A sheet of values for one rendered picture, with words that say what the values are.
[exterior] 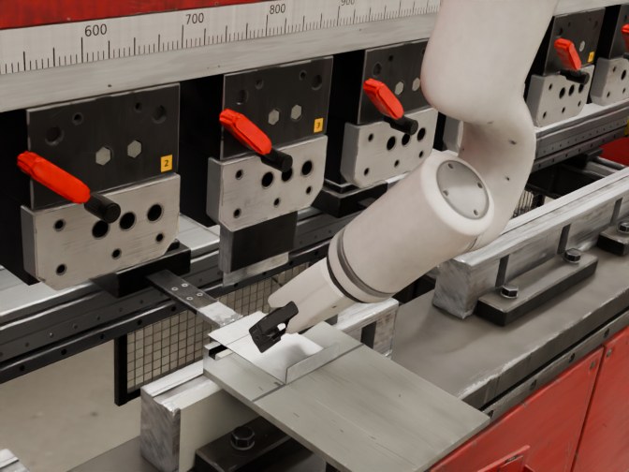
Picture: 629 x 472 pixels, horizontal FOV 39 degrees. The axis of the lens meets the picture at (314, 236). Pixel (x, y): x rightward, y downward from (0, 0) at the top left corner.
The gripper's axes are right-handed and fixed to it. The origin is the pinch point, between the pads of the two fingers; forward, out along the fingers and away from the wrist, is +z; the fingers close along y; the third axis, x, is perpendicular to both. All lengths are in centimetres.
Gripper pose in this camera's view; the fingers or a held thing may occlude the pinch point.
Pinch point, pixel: (283, 326)
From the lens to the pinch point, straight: 101.8
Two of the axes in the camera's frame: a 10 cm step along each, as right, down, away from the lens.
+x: 4.9, 8.5, -1.8
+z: -5.3, 4.6, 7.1
